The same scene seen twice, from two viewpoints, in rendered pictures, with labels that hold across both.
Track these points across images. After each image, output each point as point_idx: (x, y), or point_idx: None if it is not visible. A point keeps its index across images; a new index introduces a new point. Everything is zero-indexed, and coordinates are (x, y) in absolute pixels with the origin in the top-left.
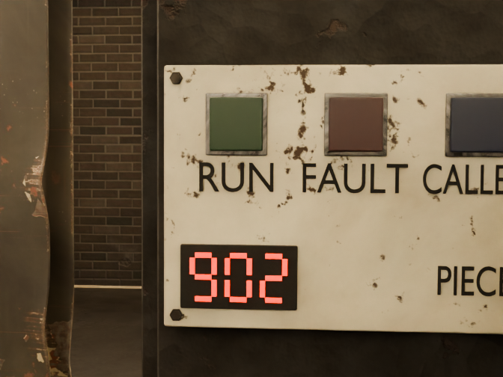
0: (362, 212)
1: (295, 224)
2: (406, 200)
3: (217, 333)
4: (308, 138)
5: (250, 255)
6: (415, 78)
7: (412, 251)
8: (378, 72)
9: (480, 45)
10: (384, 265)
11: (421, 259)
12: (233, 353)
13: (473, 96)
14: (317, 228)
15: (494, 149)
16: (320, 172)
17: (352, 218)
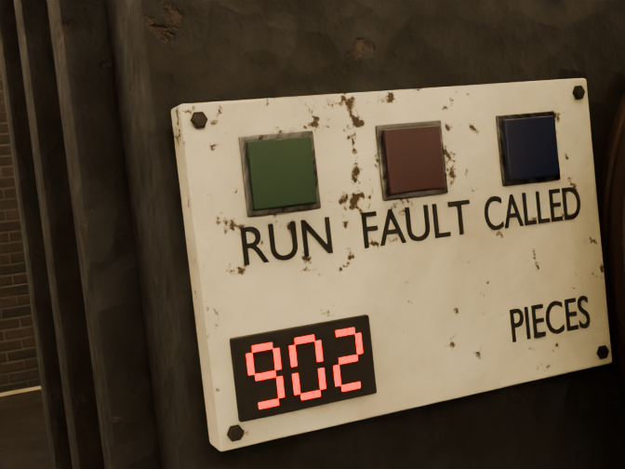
0: (430, 262)
1: (361, 288)
2: (471, 241)
3: (272, 445)
4: (364, 182)
5: (317, 336)
6: (464, 101)
7: (484, 298)
8: (427, 96)
9: (505, 61)
10: (458, 320)
11: (493, 305)
12: (293, 465)
13: (522, 117)
14: (386, 289)
15: (549, 172)
16: (381, 221)
17: (421, 271)
